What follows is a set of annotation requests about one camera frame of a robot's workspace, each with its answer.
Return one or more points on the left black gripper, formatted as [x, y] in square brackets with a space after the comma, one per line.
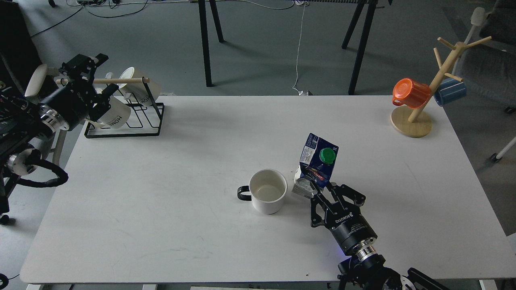
[65, 108]

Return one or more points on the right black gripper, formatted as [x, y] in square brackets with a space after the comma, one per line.
[343, 218]

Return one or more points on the blue white milk carton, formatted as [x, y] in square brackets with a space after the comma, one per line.
[316, 165]

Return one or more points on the white mug with black handle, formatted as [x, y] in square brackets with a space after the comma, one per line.
[266, 191]

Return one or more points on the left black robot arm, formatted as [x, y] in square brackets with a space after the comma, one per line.
[21, 162]

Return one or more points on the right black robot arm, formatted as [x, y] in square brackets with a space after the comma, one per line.
[364, 266]

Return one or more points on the cream mug front on rack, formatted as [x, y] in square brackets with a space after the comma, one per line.
[110, 114]

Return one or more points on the cream mug on rack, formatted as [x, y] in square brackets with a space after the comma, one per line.
[139, 90]
[110, 114]

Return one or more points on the cream mug rear on rack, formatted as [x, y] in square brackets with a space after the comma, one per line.
[139, 90]

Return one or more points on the wooden mug tree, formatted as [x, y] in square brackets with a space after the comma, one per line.
[417, 123]

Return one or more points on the orange mug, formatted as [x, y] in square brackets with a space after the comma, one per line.
[410, 93]

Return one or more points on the blue mug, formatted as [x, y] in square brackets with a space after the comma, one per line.
[449, 90]

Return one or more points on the grey office chair right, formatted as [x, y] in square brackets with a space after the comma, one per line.
[489, 71]

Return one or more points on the black table trestle legs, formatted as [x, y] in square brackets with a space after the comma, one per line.
[370, 5]

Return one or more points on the black wire mug rack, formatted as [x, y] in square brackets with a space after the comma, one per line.
[143, 121]

